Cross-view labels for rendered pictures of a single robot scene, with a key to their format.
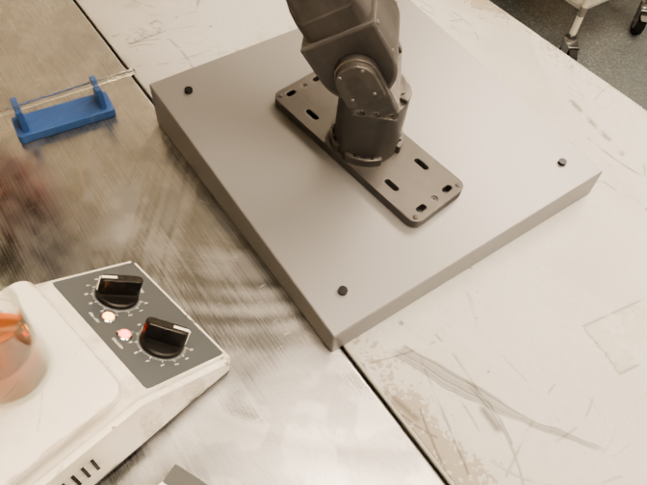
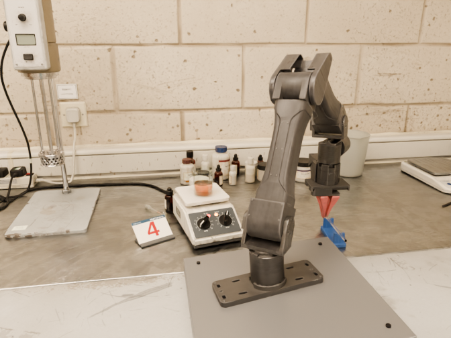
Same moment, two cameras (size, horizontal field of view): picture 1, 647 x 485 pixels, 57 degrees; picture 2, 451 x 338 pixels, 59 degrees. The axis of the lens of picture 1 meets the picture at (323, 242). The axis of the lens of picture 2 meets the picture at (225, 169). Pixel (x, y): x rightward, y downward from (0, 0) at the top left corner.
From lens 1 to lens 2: 0.91 m
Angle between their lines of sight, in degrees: 91
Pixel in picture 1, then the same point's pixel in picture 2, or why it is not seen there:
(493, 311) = (164, 315)
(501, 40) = not seen: outside the picture
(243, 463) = (165, 246)
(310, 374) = (180, 263)
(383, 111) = (243, 239)
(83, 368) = (196, 200)
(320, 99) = (299, 271)
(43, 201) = not seen: hidden behind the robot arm
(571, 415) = (107, 316)
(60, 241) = not seen: hidden behind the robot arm
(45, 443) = (182, 196)
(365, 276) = (200, 269)
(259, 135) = (286, 257)
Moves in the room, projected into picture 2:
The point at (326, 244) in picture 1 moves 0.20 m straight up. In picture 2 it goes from (220, 263) to (220, 172)
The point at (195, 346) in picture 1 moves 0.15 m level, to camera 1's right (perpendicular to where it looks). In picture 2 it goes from (200, 231) to (160, 261)
